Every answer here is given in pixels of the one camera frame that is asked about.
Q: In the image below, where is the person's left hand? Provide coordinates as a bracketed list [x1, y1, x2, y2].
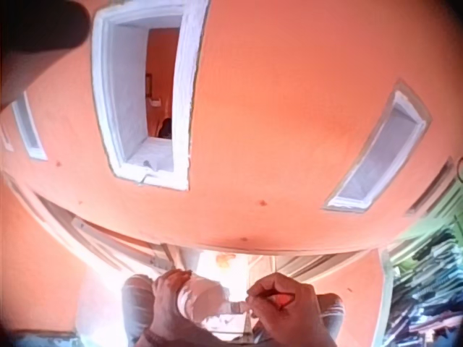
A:
[149, 268, 197, 340]

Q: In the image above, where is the dark red bracelet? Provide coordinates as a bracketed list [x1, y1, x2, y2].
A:
[143, 327, 166, 346]

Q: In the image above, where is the white door frame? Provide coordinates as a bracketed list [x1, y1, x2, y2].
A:
[34, 194, 173, 273]

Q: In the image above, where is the white-framed wall niche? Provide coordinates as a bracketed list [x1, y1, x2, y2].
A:
[323, 80, 432, 214]
[10, 91, 48, 162]

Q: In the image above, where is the small red cap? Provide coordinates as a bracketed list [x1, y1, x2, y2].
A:
[274, 294, 296, 310]

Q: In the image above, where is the large white-framed wall opening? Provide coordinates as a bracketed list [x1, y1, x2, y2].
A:
[90, 0, 211, 192]

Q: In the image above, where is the person's right hand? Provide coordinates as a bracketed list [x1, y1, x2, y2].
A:
[246, 272, 332, 347]

